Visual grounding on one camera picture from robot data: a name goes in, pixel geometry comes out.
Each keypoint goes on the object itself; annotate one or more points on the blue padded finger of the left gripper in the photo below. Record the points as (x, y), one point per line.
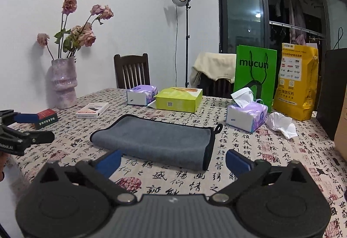
(26, 118)

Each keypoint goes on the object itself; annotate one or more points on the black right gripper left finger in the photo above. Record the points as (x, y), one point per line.
(97, 173)

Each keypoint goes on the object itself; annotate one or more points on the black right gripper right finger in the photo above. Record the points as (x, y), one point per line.
(248, 175)

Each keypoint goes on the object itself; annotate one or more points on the grey and purple towel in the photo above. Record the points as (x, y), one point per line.
(172, 144)

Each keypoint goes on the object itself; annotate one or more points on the red and green small box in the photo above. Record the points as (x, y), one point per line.
(46, 118)

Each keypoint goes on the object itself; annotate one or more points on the crumpled white tissue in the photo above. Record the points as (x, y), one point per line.
(280, 123)

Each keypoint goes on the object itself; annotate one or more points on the purple tissue pack near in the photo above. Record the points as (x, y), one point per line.
(244, 112)

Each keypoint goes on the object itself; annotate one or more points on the purple tissue pack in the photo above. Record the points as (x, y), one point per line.
(141, 95)
(244, 112)

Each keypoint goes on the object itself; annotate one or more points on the pink speckled ceramic vase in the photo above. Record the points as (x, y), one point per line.
(64, 82)

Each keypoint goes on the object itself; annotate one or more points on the white and red flat box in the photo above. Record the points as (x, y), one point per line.
(92, 110)

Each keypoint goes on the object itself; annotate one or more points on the yellow delivery bag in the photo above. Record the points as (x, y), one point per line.
(297, 81)

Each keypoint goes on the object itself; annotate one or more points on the brown cardboard box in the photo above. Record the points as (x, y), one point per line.
(340, 139)

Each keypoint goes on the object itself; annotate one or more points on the purple tissue pack far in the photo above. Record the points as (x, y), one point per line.
(141, 95)

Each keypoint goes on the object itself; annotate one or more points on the dried pink rose bouquet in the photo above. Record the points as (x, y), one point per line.
(72, 36)

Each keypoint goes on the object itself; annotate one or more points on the green mucun paper bag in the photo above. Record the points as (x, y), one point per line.
(256, 68)

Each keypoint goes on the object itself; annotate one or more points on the lime green tissue box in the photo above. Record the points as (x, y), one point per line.
(179, 99)

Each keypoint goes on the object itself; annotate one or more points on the chair with cream cloth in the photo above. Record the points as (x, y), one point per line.
(214, 73)

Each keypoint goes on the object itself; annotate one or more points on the dark wooden chair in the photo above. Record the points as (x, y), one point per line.
(131, 70)

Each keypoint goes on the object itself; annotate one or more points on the black paper bag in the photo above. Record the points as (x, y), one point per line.
(333, 89)

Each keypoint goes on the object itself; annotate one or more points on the dark framed window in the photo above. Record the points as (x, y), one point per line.
(269, 23)

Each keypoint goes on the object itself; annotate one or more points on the studio light on stand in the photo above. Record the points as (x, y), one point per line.
(186, 5)

